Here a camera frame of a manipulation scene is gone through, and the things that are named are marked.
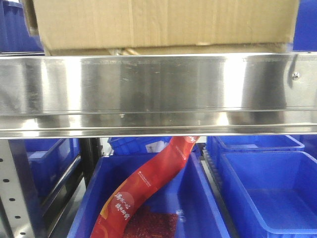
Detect large brown cardboard box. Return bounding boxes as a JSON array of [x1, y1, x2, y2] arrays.
[[23, 0, 300, 56]]

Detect stainless steel shelf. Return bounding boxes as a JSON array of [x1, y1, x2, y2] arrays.
[[0, 52, 317, 139]]

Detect blue bin rear centre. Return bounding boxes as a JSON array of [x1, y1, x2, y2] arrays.
[[107, 136, 171, 155]]

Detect blue bin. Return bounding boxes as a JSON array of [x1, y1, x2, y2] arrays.
[[293, 0, 317, 52], [107, 136, 171, 155], [206, 135, 305, 168], [220, 152, 317, 238], [0, 0, 43, 53], [67, 153, 230, 238], [24, 138, 80, 198]]

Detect blue bin right rear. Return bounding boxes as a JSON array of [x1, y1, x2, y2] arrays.
[[206, 135, 305, 168]]

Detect red snack bag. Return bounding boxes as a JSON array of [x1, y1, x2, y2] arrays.
[[90, 136, 200, 238]]

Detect blue bin left lower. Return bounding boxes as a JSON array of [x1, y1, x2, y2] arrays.
[[24, 138, 80, 198]]

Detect blue bin right front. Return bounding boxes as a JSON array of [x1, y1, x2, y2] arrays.
[[220, 152, 317, 238]]

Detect blue bin upper left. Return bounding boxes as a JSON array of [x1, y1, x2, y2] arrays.
[[0, 0, 43, 53]]

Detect blue bin upper right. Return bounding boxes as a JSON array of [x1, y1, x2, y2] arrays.
[[293, 0, 317, 52]]

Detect white perforated shelf post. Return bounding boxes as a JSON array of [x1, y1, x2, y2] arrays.
[[0, 139, 34, 238]]

